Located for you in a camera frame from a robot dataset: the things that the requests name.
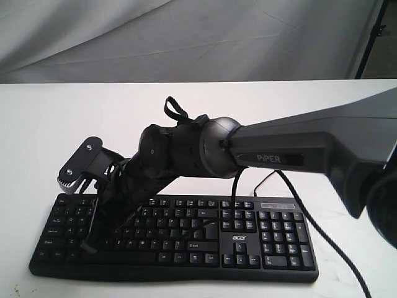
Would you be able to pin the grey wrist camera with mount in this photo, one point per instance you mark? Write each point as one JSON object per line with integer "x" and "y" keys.
{"x": 83, "y": 164}

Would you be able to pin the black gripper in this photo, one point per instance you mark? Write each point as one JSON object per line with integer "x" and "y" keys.
{"x": 126, "y": 189}

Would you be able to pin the grey backdrop cloth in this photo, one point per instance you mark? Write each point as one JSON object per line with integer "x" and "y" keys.
{"x": 182, "y": 41}

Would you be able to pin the black tripod stand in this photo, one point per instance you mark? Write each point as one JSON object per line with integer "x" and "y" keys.
{"x": 378, "y": 58}

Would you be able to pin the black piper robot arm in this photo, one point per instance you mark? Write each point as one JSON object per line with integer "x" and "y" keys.
{"x": 353, "y": 145}

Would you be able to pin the black acer keyboard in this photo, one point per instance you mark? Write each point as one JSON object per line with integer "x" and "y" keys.
{"x": 181, "y": 238}

